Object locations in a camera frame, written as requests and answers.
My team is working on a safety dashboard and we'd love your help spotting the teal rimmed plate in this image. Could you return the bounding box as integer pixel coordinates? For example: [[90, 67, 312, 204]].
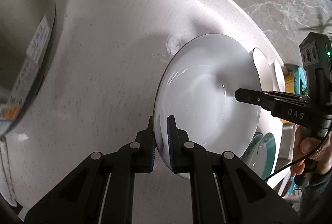
[[240, 133, 276, 179]]

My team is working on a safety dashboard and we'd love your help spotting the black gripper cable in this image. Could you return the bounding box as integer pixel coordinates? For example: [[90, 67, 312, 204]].
[[264, 120, 332, 182]]

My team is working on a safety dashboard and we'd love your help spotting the small white bowl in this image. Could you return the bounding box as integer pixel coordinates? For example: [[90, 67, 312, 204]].
[[273, 61, 286, 92]]

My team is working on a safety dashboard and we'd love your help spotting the stainless steel rice cooker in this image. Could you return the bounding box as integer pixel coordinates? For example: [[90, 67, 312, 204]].
[[1, 0, 56, 135]]

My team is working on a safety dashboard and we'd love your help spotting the person's right hand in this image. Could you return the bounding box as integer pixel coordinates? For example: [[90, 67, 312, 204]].
[[290, 125, 332, 178]]

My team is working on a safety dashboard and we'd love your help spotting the large white plate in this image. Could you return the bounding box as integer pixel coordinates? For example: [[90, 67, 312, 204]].
[[153, 34, 261, 166]]

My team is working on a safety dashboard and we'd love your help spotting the white bowl red flower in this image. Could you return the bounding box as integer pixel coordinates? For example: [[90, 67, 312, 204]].
[[250, 48, 273, 91]]

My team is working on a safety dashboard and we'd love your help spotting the teal colander basket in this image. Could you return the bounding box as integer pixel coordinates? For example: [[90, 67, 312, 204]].
[[286, 64, 307, 95]]

